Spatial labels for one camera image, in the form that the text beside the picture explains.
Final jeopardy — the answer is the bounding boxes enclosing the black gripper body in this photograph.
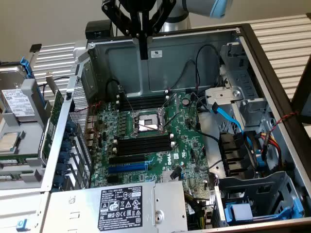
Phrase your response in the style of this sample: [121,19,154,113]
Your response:
[116,0,158,13]

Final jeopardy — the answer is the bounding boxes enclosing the green RAM stick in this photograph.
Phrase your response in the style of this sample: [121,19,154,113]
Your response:
[0,158,28,166]

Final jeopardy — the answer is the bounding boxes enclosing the black RAM slot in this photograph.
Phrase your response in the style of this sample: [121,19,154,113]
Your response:
[113,147,174,157]
[114,142,174,152]
[117,98,169,108]
[117,91,169,101]
[118,100,169,112]
[114,138,174,148]
[117,94,169,104]
[114,133,174,144]

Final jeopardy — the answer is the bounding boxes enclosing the black box device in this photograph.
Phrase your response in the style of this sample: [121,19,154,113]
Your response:
[85,20,113,41]

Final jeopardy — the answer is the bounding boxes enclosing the grey metal PC case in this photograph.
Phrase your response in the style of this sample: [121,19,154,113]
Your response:
[40,23,311,233]

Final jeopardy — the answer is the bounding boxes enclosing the metal socket cover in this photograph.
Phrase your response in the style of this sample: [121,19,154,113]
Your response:
[161,93,182,115]

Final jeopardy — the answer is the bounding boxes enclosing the thin metal locking lever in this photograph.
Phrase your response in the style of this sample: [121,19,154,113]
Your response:
[163,104,183,128]
[133,119,157,130]

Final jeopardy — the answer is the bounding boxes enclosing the metal drive cage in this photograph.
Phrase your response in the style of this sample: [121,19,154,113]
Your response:
[205,42,270,128]

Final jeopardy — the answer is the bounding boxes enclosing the CPU socket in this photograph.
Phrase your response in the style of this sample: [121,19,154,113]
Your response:
[130,106,171,136]

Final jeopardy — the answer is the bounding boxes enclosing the green graphics card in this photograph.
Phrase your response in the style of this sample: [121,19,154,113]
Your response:
[38,70,66,162]

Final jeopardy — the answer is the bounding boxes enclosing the blue card retention clip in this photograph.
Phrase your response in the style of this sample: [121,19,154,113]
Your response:
[65,121,78,133]
[60,139,73,151]
[53,176,68,188]
[56,164,70,175]
[59,151,72,163]

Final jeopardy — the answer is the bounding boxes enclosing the green motherboard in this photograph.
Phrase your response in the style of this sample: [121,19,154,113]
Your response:
[88,91,216,195]

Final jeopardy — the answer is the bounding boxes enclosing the long black expansion slot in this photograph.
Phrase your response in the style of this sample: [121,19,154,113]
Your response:
[108,154,147,165]

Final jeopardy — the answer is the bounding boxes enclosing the grey parts rack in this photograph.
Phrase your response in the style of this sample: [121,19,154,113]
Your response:
[0,79,53,191]

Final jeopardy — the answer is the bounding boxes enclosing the blue expansion slot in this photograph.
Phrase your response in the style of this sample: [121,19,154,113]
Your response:
[108,162,149,174]

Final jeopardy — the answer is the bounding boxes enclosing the black fan shroud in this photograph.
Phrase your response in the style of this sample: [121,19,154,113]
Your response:
[218,131,257,178]

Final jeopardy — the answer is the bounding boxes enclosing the small silver heatsink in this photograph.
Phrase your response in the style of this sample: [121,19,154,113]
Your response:
[160,166,183,183]

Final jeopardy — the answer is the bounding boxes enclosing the silver CPU chip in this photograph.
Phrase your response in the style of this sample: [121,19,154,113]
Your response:
[0,132,20,153]

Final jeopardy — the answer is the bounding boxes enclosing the metal disk bay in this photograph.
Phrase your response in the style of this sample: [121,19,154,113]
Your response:
[213,171,306,225]

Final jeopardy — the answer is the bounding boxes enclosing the silver power supply unit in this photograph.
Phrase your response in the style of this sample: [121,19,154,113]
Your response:
[41,180,190,233]

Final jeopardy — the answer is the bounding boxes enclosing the blue case latch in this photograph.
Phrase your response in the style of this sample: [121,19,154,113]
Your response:
[16,218,28,231]

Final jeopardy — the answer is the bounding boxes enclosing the thin black wire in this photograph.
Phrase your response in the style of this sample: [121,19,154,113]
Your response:
[106,78,123,94]
[38,76,71,94]
[170,60,196,92]
[195,44,225,92]

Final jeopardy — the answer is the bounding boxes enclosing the red black twisted wire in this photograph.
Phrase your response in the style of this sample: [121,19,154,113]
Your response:
[70,101,104,114]
[268,111,301,128]

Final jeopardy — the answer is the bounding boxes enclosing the light blue SATA wire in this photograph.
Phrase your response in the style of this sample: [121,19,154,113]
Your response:
[211,101,260,173]

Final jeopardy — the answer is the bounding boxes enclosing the silver hard disk blue bracket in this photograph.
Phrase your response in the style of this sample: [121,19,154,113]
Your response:
[0,56,37,121]

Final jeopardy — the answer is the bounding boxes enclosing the dark frame post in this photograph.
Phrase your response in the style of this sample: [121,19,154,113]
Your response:
[290,55,311,127]

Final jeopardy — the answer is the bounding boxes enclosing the yellow red black power wires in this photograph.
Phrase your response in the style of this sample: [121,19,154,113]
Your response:
[259,130,284,172]

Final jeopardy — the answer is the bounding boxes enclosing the blue plastic disk bracket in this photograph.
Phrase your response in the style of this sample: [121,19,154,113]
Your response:
[225,202,255,223]

